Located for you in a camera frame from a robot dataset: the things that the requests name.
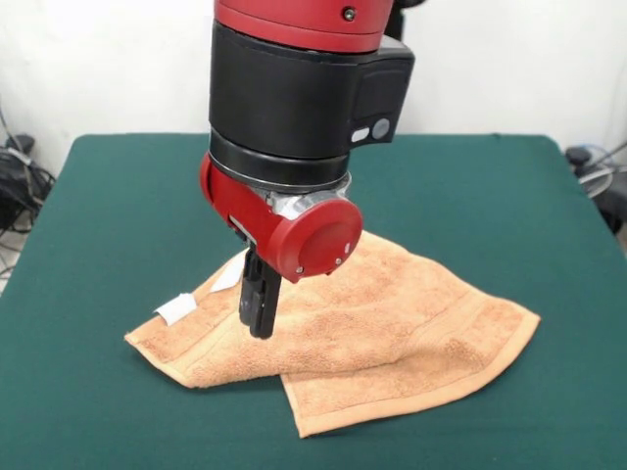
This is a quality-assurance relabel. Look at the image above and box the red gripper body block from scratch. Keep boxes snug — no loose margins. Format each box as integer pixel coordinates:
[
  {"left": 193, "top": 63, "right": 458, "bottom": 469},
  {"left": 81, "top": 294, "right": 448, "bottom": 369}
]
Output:
[{"left": 198, "top": 152, "right": 364, "bottom": 285}]

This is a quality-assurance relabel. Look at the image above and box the tan terry towel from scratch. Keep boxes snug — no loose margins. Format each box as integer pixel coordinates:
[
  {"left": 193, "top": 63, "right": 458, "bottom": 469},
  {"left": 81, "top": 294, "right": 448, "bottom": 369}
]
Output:
[{"left": 122, "top": 229, "right": 543, "bottom": 440}]

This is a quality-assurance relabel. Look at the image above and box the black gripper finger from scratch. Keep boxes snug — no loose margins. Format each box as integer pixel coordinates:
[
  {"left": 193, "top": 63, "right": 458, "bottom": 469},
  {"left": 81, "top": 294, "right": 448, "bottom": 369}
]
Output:
[
  {"left": 248, "top": 263, "right": 283, "bottom": 340},
  {"left": 237, "top": 249, "right": 268, "bottom": 327}
]

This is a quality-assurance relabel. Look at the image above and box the black cable bundle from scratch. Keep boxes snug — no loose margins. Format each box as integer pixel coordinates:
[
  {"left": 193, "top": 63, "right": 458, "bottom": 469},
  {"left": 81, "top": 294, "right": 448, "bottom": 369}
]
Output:
[{"left": 0, "top": 134, "right": 58, "bottom": 235}]

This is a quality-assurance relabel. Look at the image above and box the black plug device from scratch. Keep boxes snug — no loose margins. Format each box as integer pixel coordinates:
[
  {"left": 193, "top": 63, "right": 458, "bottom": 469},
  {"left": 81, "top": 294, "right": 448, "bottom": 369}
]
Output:
[{"left": 565, "top": 146, "right": 594, "bottom": 170}]

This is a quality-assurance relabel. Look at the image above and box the dark green table cloth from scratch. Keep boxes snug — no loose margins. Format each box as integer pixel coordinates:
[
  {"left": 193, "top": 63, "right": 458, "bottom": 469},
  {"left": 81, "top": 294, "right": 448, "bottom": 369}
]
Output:
[{"left": 0, "top": 132, "right": 627, "bottom": 470}]

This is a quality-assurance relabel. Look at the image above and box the black equipment base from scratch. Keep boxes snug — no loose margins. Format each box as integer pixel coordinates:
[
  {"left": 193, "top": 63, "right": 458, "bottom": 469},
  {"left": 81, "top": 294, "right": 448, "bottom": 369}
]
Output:
[{"left": 595, "top": 170, "right": 627, "bottom": 231}]

